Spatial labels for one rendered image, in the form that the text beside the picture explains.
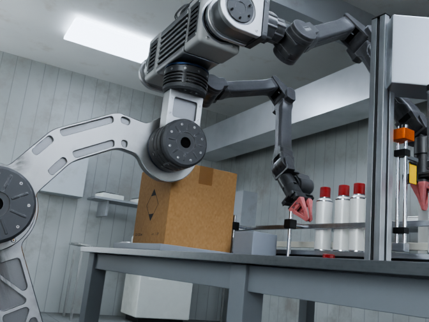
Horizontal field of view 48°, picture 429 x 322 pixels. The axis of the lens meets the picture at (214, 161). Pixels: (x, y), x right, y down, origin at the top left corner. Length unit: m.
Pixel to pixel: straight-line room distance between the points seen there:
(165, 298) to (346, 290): 6.14
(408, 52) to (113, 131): 0.82
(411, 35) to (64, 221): 6.52
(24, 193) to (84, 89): 6.67
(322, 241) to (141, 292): 5.45
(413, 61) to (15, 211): 1.02
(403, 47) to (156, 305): 6.01
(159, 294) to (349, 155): 3.19
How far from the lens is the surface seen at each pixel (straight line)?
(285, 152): 1.76
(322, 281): 0.98
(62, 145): 1.37
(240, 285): 1.15
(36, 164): 1.35
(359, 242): 1.45
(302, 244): 1.68
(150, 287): 6.90
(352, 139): 6.44
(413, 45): 1.35
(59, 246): 7.40
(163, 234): 1.53
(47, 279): 7.39
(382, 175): 1.25
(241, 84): 1.89
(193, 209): 1.56
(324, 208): 1.55
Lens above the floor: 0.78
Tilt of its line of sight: 13 degrees up
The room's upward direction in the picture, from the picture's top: 6 degrees clockwise
